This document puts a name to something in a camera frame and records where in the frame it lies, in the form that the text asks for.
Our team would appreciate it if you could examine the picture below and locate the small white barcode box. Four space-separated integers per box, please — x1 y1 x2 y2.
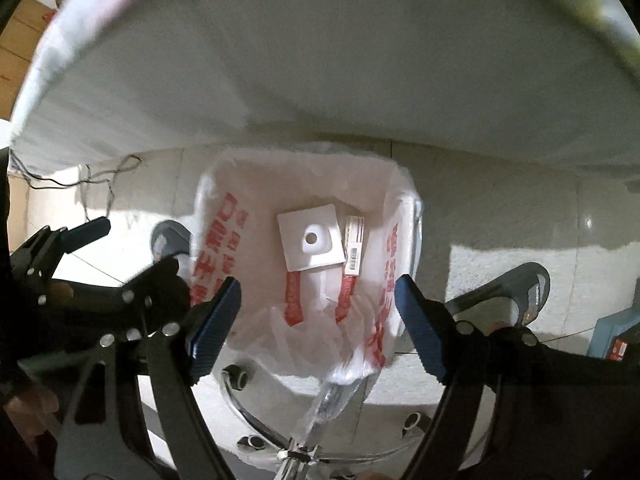
342 215 367 277

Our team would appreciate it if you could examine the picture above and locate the thin black cable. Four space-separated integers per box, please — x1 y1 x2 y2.
10 154 144 192

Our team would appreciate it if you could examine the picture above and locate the bed with patterned sheet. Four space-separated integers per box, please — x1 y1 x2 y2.
9 0 640 177

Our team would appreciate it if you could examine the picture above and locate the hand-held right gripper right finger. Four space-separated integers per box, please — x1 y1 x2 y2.
394 274 583 480

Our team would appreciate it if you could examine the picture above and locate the blue box with red label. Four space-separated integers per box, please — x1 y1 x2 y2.
586 305 640 363

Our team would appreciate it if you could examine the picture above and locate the bin with white plastic bag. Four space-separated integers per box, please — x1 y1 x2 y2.
190 142 423 386

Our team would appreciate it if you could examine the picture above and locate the white square packaging with hole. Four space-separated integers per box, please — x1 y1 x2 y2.
276 203 347 273

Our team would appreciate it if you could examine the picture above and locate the clear plastic wrapper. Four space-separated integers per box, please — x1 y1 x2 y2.
295 370 371 448

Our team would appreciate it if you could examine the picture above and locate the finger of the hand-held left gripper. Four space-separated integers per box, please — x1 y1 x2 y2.
11 216 112 309
117 256 194 329

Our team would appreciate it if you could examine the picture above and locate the grey slipper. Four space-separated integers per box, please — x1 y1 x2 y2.
442 262 552 333
151 220 195 267

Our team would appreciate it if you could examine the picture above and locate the person's left hand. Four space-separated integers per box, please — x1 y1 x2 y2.
0 386 59 442

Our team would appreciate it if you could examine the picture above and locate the chrome swivel chair base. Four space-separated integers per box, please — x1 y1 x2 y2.
220 364 436 480

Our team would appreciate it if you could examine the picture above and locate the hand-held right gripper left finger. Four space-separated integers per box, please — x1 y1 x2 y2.
53 276 243 480

